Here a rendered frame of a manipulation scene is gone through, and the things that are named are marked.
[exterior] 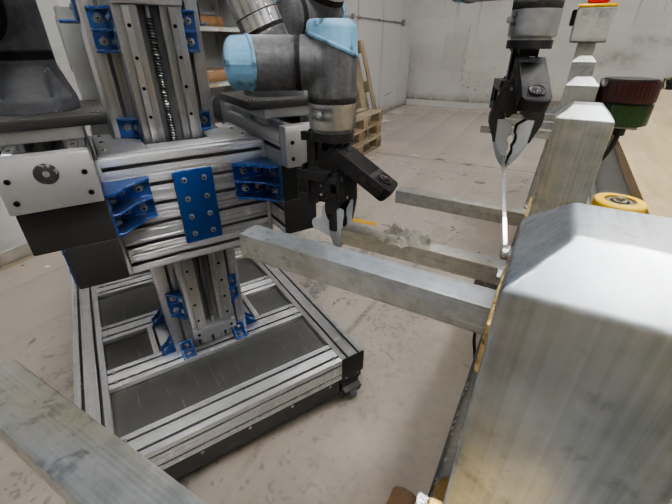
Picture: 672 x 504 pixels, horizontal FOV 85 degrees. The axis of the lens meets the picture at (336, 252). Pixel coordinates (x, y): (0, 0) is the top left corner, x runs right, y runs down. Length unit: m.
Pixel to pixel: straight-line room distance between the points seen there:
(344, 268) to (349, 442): 1.06
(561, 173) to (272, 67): 0.41
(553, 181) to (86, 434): 0.34
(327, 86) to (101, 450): 0.50
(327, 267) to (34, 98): 0.65
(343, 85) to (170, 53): 0.52
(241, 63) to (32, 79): 0.41
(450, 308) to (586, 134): 0.16
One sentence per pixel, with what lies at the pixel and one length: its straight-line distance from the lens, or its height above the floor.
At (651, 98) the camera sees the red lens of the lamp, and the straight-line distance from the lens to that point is 0.56.
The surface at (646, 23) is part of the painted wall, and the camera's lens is 8.36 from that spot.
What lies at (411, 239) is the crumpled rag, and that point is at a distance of 0.61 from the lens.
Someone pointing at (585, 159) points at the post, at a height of 1.08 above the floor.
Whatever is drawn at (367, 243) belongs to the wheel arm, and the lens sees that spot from 0.65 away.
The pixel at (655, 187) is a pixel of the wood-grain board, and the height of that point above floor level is 0.90.
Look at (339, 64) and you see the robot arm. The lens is 0.59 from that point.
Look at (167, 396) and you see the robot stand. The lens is 1.32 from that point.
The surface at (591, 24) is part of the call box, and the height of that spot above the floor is 1.18.
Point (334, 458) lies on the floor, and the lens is 1.35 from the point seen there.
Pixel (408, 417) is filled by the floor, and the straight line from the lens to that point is 1.45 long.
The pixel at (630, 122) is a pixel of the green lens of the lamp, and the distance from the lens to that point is 0.56.
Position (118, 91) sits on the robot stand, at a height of 1.05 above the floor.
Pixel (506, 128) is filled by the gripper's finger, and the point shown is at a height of 1.02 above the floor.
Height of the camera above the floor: 1.15
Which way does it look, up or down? 29 degrees down
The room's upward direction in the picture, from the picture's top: straight up
